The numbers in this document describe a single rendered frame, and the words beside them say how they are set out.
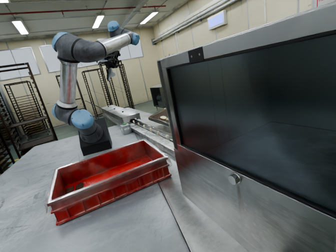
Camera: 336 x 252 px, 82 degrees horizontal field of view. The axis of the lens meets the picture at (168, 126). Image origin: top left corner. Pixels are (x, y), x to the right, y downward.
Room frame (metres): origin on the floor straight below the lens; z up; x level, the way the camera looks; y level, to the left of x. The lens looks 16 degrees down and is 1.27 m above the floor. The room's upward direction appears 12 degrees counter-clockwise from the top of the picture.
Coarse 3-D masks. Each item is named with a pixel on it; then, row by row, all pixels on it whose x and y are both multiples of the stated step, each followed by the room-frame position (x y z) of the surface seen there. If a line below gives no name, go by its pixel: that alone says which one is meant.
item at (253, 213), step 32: (256, 32) 0.29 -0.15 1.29; (288, 32) 0.25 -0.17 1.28; (320, 32) 0.22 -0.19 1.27; (160, 64) 0.62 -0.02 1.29; (192, 160) 0.51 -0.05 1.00; (192, 192) 0.55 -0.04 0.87; (224, 192) 0.40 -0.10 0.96; (256, 192) 0.32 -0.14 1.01; (224, 224) 0.42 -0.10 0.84; (256, 224) 0.32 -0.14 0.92; (288, 224) 0.26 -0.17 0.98; (320, 224) 0.22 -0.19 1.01
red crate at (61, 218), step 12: (144, 156) 1.02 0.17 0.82; (120, 168) 0.93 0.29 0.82; (156, 168) 0.73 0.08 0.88; (84, 180) 0.88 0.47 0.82; (96, 180) 0.85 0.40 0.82; (144, 180) 0.71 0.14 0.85; (156, 180) 0.72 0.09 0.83; (108, 192) 0.66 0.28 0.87; (120, 192) 0.67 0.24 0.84; (132, 192) 0.69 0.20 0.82; (84, 204) 0.62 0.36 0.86; (96, 204) 0.64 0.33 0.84; (60, 216) 0.59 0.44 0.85; (72, 216) 0.60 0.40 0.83
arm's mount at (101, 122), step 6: (96, 120) 1.39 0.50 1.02; (102, 120) 1.39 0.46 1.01; (102, 126) 1.36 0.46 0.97; (78, 132) 1.32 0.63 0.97; (108, 132) 1.39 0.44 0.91; (102, 138) 1.29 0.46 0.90; (108, 138) 1.29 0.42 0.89; (84, 144) 1.26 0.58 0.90; (90, 144) 1.26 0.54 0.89; (96, 144) 1.27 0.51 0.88; (102, 144) 1.27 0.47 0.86; (108, 144) 1.28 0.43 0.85; (84, 150) 1.25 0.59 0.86; (90, 150) 1.26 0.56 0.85; (96, 150) 1.26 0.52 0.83; (102, 150) 1.27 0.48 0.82
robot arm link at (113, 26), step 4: (108, 24) 1.41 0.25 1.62; (112, 24) 1.41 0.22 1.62; (116, 24) 1.41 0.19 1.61; (108, 28) 1.42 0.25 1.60; (112, 28) 1.40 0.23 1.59; (116, 28) 1.41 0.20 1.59; (120, 28) 1.41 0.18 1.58; (112, 32) 1.42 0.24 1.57; (116, 32) 1.41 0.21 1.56; (120, 32) 1.40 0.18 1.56; (112, 36) 1.45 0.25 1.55
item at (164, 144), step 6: (114, 120) 2.18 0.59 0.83; (132, 126) 1.61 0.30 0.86; (138, 126) 1.57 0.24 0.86; (138, 132) 1.42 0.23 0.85; (144, 132) 1.36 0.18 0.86; (150, 132) 1.33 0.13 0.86; (150, 138) 1.21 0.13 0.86; (156, 138) 1.17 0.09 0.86; (162, 138) 1.15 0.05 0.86; (156, 144) 1.13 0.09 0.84; (162, 144) 1.05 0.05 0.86; (168, 144) 1.03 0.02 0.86; (168, 150) 0.98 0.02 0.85; (174, 156) 0.93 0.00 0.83
